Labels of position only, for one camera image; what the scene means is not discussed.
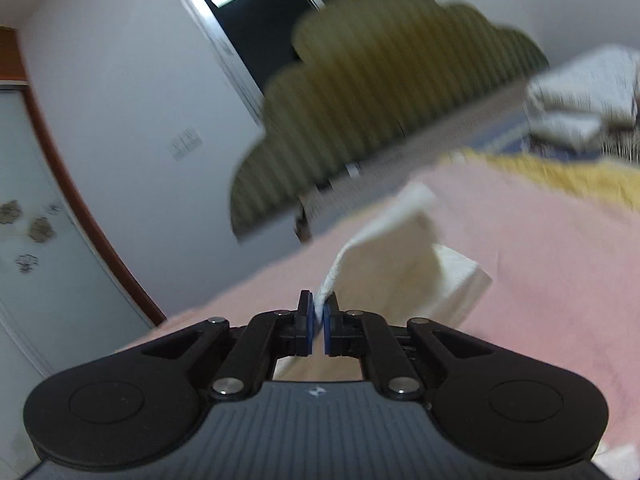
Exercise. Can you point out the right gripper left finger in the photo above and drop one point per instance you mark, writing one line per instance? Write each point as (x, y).
(258, 346)

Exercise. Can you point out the brown wooden door frame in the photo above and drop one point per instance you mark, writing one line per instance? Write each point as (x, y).
(14, 75)

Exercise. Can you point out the white patterned pillow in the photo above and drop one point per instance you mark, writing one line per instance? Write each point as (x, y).
(575, 104)

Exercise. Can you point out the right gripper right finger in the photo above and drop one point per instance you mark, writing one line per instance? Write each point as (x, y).
(366, 337)

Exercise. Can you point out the olive green headboard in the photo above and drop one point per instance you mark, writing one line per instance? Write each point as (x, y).
(367, 74)

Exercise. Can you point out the cream white pants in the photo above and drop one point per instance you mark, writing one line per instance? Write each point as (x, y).
(387, 259)

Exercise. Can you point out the white wall socket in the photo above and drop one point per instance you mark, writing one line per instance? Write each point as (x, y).
(184, 143)

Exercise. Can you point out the yellow bed sheet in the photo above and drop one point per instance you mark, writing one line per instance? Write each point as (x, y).
(533, 182)

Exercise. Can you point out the frosted glass wardrobe door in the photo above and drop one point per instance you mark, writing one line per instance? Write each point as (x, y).
(59, 301)

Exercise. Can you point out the pink bed blanket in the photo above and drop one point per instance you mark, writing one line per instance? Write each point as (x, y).
(564, 280)

